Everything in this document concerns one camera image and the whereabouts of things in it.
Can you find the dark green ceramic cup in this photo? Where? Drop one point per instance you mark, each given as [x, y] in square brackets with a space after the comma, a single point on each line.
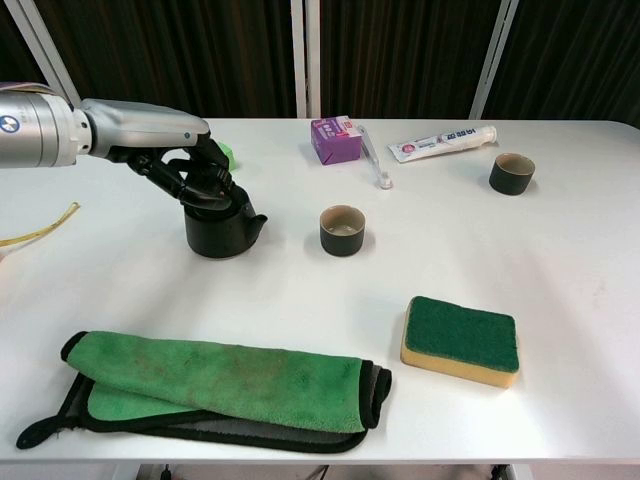
[342, 242]
[510, 182]

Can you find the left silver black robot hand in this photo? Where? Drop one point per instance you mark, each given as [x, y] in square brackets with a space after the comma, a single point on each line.
[140, 127]

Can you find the white clear toothbrush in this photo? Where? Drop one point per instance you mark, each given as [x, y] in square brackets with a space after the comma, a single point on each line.
[372, 157]

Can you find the green yellow scouring sponge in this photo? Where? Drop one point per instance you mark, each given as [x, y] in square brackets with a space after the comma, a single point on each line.
[460, 335]

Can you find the white slanted frame post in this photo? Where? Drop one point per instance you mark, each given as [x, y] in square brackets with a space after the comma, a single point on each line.
[42, 45]
[492, 50]

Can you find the green microfibre cloth black trim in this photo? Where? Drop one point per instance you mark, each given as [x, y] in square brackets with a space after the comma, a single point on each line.
[225, 375]

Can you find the white toothpaste tube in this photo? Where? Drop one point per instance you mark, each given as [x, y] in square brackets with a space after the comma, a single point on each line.
[440, 144]

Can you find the black pleated curtain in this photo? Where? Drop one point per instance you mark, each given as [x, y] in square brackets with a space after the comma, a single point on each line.
[200, 40]

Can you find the green cube block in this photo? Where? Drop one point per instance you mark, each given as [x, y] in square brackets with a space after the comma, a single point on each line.
[229, 155]

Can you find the white upright frame post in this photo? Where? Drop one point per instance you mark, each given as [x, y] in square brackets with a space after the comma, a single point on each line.
[305, 50]

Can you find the purple carton box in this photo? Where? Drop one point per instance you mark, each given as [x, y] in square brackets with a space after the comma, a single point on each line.
[335, 145]

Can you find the black cast iron teapot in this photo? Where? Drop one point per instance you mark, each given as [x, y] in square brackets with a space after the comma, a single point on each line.
[220, 235]

